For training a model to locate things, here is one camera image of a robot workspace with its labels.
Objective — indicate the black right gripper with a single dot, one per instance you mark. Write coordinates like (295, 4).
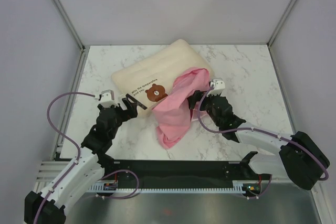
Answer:
(193, 98)

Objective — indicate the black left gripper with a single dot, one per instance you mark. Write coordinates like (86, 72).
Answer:
(126, 113)

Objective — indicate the pink satin pillowcase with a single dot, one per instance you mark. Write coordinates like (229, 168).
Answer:
(173, 114)

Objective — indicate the cream pillow with bear print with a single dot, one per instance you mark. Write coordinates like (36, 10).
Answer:
(160, 69)

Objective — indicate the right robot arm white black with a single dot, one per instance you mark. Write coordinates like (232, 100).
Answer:
(294, 156)

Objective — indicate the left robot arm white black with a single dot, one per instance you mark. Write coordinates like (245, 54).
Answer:
(91, 164)

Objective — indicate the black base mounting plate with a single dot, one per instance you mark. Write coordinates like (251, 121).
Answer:
(174, 174)

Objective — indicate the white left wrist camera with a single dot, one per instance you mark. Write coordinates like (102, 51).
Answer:
(106, 98)

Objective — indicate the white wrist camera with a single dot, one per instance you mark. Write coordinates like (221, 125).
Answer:
(106, 98)
(217, 84)

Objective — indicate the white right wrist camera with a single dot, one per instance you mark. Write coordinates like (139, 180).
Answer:
(217, 84)

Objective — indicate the left aluminium frame post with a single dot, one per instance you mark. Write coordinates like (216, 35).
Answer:
(61, 10)

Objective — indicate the aluminium frame post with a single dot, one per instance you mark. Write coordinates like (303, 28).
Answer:
(291, 4)
(61, 10)

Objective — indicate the white slotted cable duct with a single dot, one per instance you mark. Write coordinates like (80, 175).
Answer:
(233, 188)

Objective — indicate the aluminium front rail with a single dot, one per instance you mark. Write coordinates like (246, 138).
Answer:
(47, 172)

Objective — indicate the right aluminium frame post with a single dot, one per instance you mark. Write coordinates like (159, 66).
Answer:
(291, 4)

